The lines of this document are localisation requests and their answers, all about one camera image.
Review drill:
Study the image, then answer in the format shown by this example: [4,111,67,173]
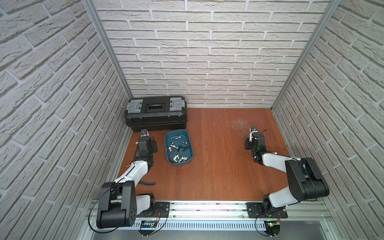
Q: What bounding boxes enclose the teal plastic storage bin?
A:
[164,129,194,167]

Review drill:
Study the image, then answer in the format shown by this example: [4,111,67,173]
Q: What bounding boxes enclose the black chess piece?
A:
[178,146,189,151]

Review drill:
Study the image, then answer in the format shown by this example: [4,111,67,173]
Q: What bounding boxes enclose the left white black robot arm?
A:
[88,130,161,234]

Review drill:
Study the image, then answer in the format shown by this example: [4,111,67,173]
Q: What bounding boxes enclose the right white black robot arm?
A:
[245,127,330,217]

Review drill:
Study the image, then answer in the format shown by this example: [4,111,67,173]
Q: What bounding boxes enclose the black plastic toolbox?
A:
[125,96,188,132]

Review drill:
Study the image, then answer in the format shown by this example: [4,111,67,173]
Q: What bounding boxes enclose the left controller board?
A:
[139,220,159,237]

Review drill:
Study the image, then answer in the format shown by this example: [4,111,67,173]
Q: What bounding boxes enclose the controller board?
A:
[139,220,159,237]
[264,221,281,237]

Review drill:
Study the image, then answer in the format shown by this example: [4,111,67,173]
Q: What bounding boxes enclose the right controller board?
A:
[264,221,281,237]

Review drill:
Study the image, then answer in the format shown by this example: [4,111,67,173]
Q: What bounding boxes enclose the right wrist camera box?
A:
[249,126,259,142]

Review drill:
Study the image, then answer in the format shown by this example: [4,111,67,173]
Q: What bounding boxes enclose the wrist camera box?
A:
[141,129,149,137]
[249,126,259,142]

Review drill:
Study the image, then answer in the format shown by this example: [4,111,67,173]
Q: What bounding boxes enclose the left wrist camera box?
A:
[141,129,149,137]

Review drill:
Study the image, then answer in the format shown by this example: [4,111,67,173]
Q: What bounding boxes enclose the blue handled pliers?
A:
[139,181,156,186]

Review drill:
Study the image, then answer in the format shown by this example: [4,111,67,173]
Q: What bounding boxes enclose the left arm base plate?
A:
[141,202,170,219]

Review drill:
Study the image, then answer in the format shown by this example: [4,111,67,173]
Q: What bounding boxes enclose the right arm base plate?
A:
[246,202,288,219]

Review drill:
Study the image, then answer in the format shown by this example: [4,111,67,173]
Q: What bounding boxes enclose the aluminium frame rail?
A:
[86,199,331,222]

